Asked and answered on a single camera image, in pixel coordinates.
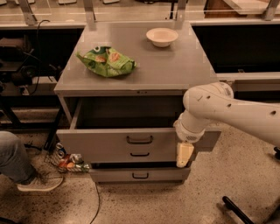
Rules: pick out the black caster wheel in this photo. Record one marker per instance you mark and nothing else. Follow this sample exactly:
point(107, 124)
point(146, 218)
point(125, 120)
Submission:
point(277, 153)

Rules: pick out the black machine on shelf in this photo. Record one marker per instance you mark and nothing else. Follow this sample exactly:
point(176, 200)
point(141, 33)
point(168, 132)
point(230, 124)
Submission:
point(21, 71)

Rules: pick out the grey sneaker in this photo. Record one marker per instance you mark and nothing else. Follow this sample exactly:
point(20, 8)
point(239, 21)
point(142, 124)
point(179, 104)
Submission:
point(41, 184)

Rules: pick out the person leg in jeans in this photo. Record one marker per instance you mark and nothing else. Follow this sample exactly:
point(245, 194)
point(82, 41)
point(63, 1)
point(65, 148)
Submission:
point(14, 162)

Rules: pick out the grey drawer cabinet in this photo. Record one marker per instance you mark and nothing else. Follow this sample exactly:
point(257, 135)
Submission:
point(160, 71)

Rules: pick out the grey top drawer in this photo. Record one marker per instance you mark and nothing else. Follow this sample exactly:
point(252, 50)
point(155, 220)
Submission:
point(107, 129)

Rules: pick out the wire basket of cans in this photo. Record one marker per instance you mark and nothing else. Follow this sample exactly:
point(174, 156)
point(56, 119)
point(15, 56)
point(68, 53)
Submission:
point(66, 162)

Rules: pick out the grey bottom drawer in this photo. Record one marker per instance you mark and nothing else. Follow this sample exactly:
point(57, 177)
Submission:
point(166, 174)

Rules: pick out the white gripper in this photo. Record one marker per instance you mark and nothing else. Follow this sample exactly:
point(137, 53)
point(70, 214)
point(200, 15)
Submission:
point(189, 135)

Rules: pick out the white bowl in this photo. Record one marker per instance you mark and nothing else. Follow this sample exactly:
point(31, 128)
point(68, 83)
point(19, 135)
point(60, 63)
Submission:
point(161, 37)

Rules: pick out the green chip bag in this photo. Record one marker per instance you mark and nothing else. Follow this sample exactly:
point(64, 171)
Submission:
point(107, 62)

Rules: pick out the black chair base leg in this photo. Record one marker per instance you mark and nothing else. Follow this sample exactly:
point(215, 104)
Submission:
point(233, 207)

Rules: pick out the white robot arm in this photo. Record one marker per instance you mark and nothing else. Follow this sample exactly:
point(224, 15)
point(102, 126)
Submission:
point(215, 102)

